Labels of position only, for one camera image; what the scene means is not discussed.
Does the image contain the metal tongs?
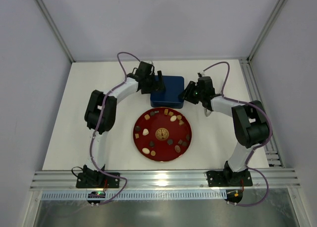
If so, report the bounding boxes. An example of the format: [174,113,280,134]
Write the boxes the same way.
[204,108,212,117]

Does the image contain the white shell chocolate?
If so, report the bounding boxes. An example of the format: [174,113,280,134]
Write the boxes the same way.
[143,128,149,136]

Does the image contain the red round plate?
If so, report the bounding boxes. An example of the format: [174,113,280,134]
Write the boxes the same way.
[133,107,192,162]

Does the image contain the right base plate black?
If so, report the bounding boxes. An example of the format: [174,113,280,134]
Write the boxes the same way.
[206,170,253,187]

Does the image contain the aluminium mounting rail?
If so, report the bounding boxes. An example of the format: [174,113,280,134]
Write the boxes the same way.
[30,168,301,191]

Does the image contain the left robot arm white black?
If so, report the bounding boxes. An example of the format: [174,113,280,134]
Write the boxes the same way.
[76,61,165,188]

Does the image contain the white slotted cable duct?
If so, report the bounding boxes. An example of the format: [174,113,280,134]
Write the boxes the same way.
[41,189,227,201]

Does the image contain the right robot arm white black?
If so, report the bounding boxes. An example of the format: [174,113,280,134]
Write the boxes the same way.
[179,76,272,187]

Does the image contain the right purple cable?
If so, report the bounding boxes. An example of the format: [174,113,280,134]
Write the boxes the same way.
[198,61,273,207]

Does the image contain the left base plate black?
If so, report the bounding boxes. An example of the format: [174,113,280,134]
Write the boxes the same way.
[76,171,119,189]

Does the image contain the blue chocolate box with tray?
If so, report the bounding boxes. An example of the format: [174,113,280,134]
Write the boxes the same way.
[150,100,184,109]

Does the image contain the blue tin lid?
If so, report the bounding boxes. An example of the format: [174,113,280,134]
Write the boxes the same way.
[150,75,184,102]

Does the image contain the grey flower chocolate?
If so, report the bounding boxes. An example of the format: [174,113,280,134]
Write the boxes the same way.
[167,139,173,145]

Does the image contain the dark cone chocolate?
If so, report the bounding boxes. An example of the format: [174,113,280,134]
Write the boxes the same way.
[149,141,155,147]

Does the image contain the brown oval chocolate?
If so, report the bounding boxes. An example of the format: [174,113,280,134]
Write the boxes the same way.
[174,145,181,153]

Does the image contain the base plate black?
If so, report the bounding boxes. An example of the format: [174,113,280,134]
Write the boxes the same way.
[206,170,253,187]
[76,171,119,189]

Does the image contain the white swirl oval chocolate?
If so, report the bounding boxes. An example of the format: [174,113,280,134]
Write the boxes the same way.
[142,148,150,154]

